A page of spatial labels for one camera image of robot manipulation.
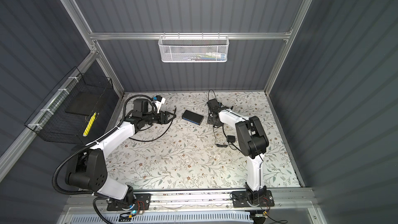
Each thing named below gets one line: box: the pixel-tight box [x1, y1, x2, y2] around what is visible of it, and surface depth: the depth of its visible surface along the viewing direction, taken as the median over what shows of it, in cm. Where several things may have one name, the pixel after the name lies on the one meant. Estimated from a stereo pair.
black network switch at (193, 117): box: [181, 109, 205, 126], surface depth 106 cm
